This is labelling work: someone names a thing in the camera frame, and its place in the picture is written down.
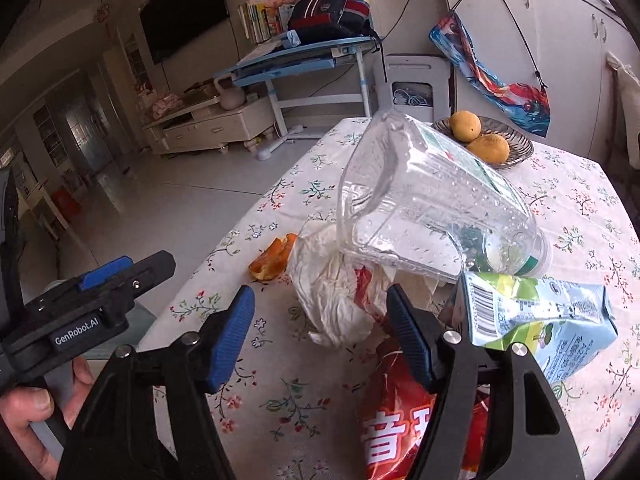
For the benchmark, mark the green blue drink carton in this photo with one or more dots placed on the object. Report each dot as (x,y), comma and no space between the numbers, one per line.
(550,320)

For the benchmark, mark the white plastic bag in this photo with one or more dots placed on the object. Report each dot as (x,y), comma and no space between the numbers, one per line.
(330,280)

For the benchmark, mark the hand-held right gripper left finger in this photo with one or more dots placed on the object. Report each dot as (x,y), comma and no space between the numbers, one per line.
(230,340)

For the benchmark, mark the small light blue box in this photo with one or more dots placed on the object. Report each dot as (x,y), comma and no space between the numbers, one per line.
(294,37)

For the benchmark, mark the black television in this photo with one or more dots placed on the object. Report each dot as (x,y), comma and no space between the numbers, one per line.
(185,10)

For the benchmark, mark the colourful printed bag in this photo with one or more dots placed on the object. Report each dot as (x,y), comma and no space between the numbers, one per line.
(500,90)

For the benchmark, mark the long yellow mango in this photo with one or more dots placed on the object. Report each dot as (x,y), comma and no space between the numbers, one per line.
(490,147)

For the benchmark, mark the red wall ornament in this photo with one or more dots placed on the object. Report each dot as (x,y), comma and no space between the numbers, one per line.
(105,12)

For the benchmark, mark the blue study desk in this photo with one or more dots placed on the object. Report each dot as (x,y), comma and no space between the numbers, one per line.
(290,57)

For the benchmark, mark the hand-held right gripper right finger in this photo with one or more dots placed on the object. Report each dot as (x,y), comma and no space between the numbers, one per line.
(412,330)

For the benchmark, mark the dark backpack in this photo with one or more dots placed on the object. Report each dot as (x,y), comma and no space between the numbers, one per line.
(330,10)

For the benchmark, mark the white television stand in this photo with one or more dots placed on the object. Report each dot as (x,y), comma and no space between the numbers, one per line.
(210,127)

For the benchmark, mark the clear plastic bottle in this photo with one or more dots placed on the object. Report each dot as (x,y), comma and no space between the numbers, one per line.
(415,200)

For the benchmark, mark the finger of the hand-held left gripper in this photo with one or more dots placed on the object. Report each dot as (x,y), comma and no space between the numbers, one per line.
(150,272)
(105,272)

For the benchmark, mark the red snack bag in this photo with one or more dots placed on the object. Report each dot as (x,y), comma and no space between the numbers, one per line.
(390,410)

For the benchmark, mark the pink kettlebell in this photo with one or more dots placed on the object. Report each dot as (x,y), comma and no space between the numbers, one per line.
(232,97)

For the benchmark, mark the white cabinet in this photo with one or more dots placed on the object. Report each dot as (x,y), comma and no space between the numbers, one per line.
(565,35)

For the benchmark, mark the row of books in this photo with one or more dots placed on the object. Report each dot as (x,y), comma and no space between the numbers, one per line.
(260,20)

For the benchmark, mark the round yellow mango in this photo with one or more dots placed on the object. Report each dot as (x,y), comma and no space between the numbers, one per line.
(465,126)

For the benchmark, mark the orange peel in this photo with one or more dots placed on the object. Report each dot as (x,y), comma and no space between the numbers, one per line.
(272,262)

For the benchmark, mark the pink fluffy toy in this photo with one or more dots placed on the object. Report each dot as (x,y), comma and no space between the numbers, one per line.
(165,102)

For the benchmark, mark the white floor appliance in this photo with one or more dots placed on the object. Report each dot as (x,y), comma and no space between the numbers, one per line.
(415,67)

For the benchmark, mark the person's left hand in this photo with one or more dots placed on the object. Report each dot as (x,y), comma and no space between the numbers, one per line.
(25,405)

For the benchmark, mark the glass fruit dish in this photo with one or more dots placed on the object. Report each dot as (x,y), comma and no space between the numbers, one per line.
(520,147)

